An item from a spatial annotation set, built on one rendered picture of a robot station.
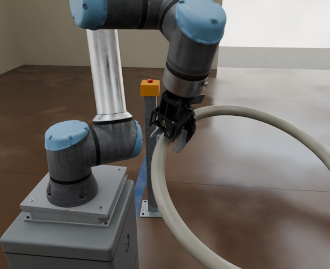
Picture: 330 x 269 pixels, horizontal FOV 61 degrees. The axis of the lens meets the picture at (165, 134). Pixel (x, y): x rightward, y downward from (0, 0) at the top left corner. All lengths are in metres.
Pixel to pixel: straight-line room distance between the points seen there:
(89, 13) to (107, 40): 0.52
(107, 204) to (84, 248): 0.17
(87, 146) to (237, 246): 1.49
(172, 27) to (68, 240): 0.80
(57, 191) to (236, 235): 1.52
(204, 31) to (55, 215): 0.86
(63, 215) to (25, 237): 0.14
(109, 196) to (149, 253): 1.05
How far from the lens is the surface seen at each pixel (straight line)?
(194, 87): 0.56
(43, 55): 7.80
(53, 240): 1.10
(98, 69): 1.05
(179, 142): 0.70
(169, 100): 0.58
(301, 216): 2.61
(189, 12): 0.51
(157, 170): 0.61
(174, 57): 0.54
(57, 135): 1.00
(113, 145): 1.03
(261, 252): 2.22
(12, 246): 1.17
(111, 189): 1.16
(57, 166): 1.04
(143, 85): 1.85
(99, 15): 0.55
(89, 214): 1.07
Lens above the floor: 1.61
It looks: 27 degrees down
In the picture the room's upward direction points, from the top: straight up
